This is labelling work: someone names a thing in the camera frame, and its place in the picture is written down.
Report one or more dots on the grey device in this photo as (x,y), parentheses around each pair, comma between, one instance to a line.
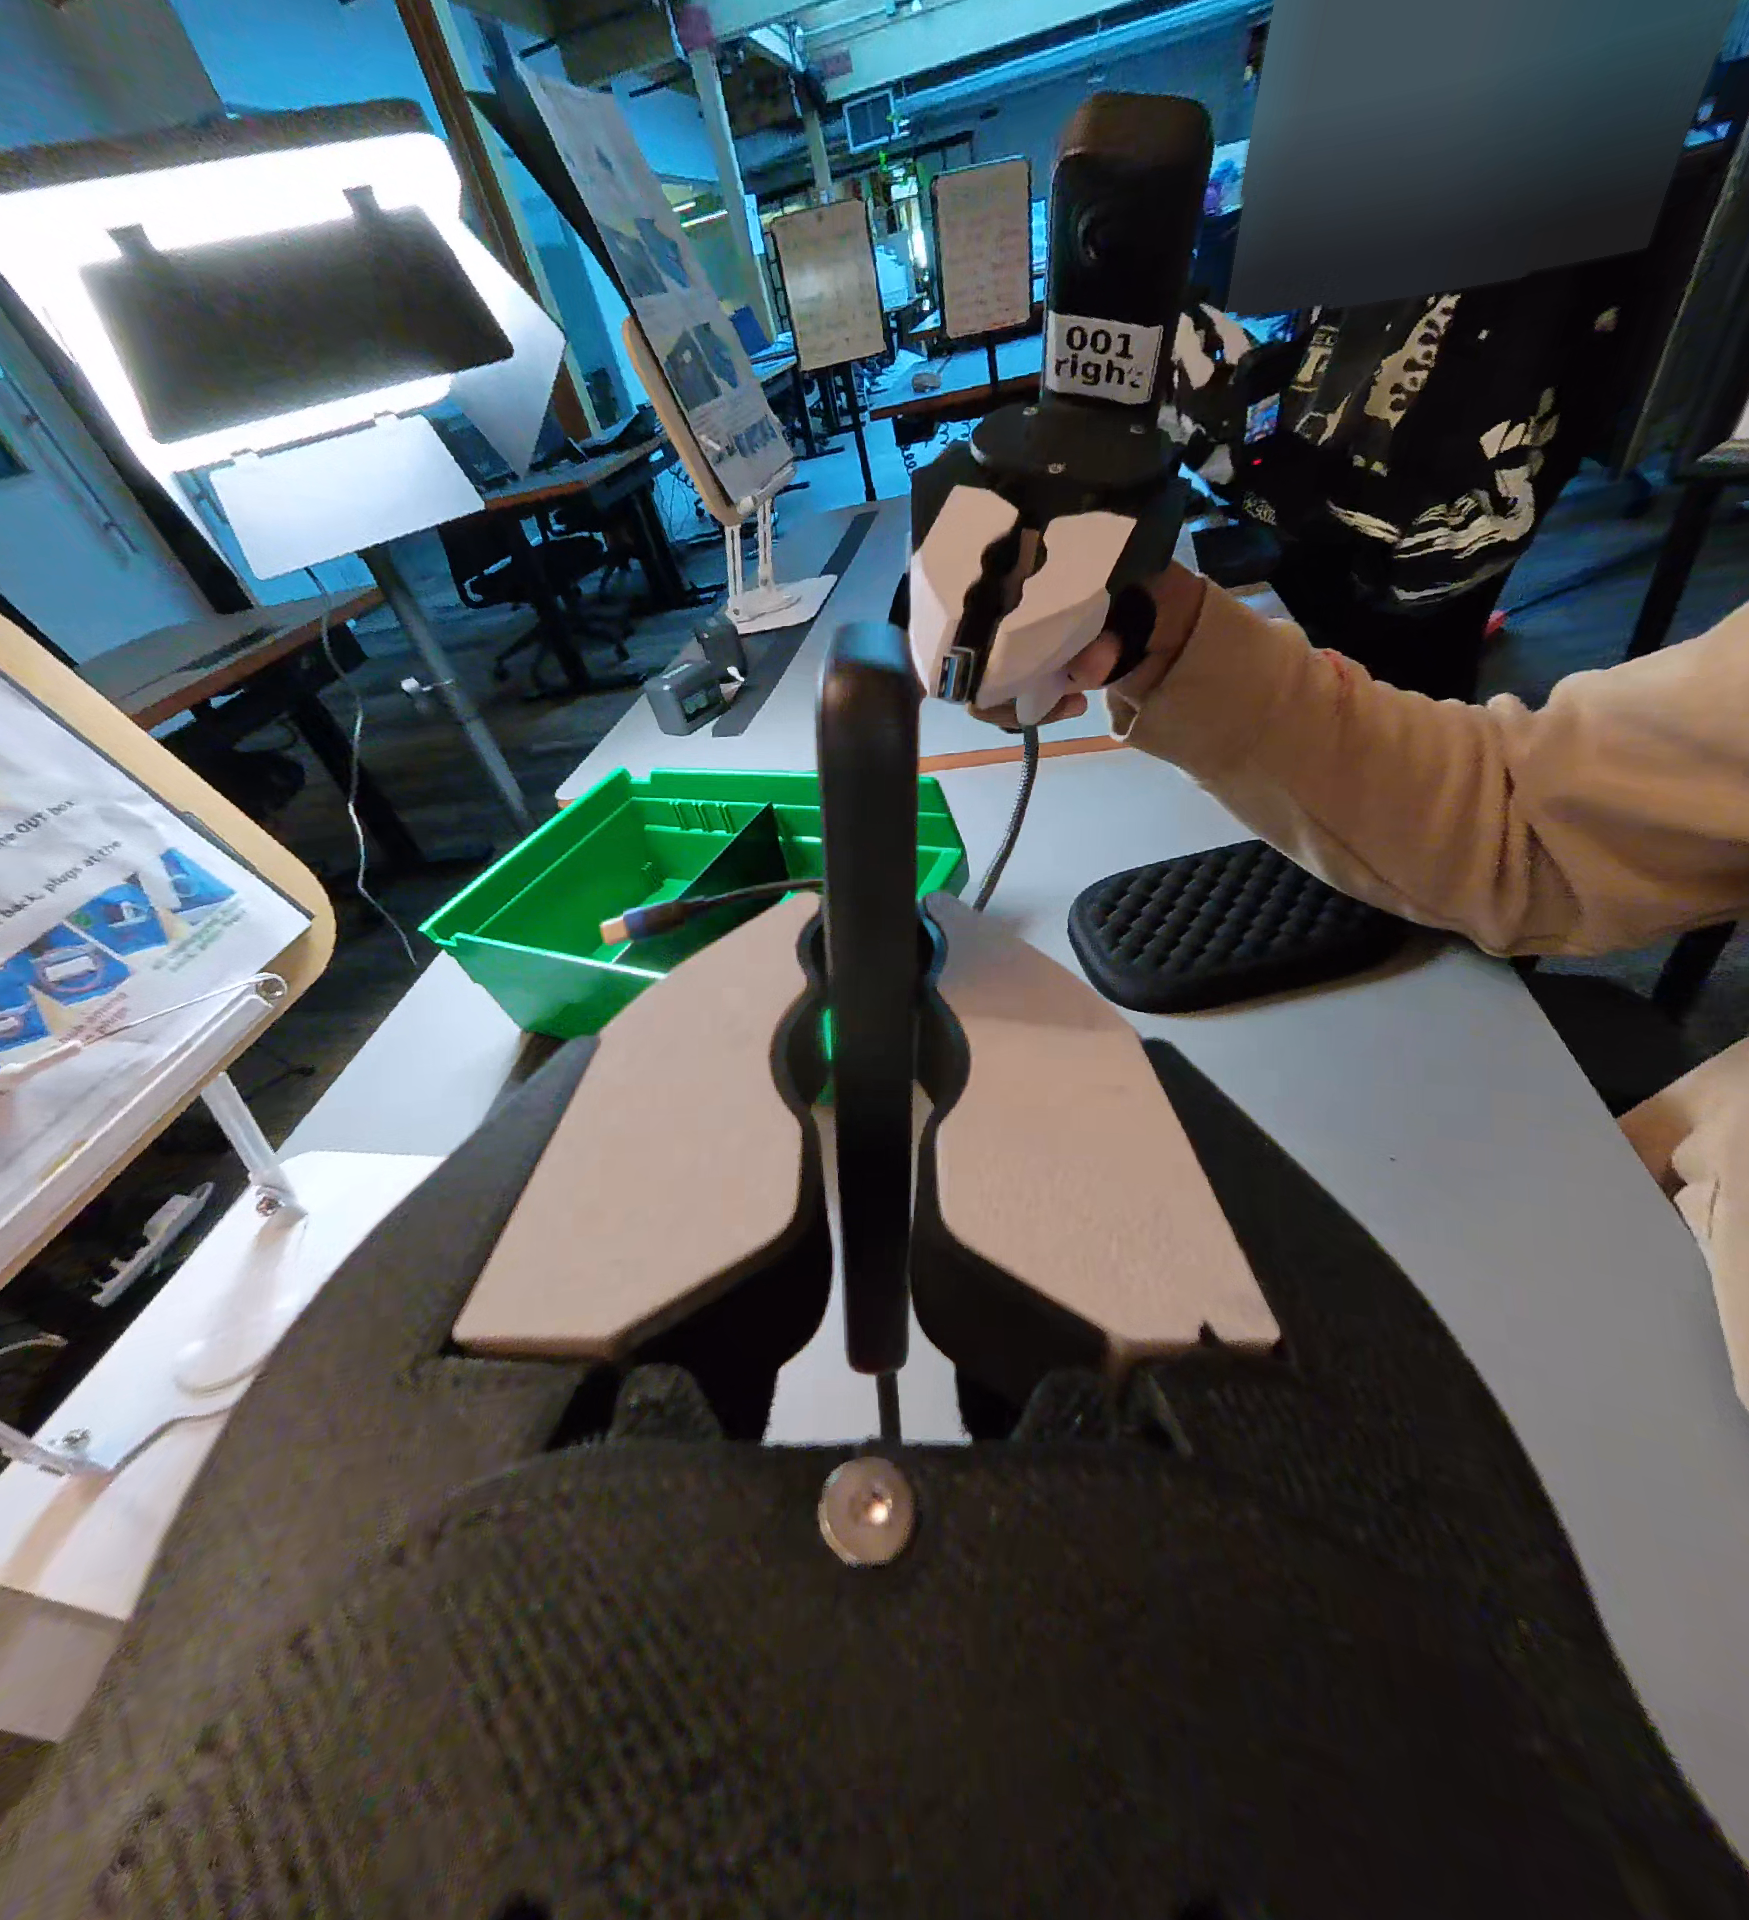
(693,694)

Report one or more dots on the printed instruction sheet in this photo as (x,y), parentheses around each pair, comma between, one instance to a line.
(49,928)

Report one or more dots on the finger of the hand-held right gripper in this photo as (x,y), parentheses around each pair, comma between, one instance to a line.
(950,585)
(1068,600)

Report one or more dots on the black divider of green bin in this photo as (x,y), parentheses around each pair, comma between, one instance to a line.
(746,871)

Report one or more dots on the notice board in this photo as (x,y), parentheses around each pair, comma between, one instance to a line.
(981,248)
(829,284)

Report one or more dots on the black wrist rest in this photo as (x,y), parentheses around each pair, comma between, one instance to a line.
(1233,923)

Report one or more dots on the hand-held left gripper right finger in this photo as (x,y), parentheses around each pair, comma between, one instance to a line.
(1085,1185)

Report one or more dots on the green plastic bin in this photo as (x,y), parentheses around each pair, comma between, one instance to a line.
(544,946)

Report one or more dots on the person's right hand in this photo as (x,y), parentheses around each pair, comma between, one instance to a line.
(1167,631)

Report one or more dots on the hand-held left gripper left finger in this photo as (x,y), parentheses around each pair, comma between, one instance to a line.
(648,1185)

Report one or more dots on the person's right forearm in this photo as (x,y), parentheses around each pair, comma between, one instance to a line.
(1489,793)

